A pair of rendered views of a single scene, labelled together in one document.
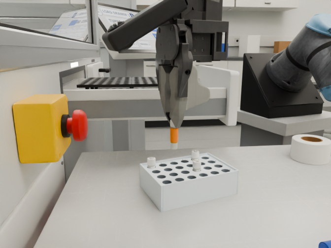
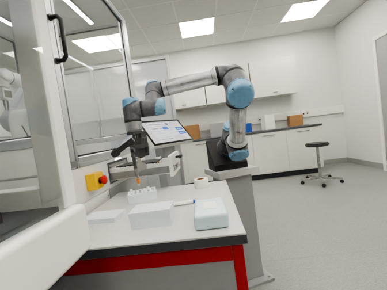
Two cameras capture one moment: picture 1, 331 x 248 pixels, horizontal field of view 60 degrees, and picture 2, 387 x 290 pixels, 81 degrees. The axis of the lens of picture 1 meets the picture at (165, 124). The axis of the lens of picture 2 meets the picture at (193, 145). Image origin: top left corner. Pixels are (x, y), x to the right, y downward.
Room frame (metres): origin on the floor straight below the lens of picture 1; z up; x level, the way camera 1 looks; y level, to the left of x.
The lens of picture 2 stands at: (-0.54, -0.46, 1.02)
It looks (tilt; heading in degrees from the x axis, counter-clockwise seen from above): 3 degrees down; 10
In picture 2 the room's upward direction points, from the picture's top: 8 degrees counter-clockwise
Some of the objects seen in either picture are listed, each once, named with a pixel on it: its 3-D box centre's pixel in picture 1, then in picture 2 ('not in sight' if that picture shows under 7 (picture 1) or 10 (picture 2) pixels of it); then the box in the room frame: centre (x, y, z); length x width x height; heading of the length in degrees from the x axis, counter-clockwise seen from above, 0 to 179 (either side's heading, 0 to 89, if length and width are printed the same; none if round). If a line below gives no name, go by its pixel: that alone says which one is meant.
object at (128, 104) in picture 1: (128, 95); (139, 168); (0.68, 0.09, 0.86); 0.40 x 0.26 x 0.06; 96
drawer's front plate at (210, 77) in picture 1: (214, 90); (174, 162); (0.71, -0.12, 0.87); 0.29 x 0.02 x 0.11; 6
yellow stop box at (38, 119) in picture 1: (47, 126); (95, 180); (0.34, 0.15, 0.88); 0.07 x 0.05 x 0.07; 6
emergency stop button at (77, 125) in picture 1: (74, 125); (103, 179); (0.35, 0.11, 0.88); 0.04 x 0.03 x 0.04; 6
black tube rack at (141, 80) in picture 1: (132, 93); (140, 167); (0.68, 0.08, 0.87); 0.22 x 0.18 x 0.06; 96
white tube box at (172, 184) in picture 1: (187, 178); (142, 195); (0.40, -0.03, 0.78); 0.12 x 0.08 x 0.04; 114
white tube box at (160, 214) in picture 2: not in sight; (152, 214); (0.12, -0.19, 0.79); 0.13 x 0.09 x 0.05; 98
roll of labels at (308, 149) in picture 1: (310, 148); (201, 182); (0.53, -0.28, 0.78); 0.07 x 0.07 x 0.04
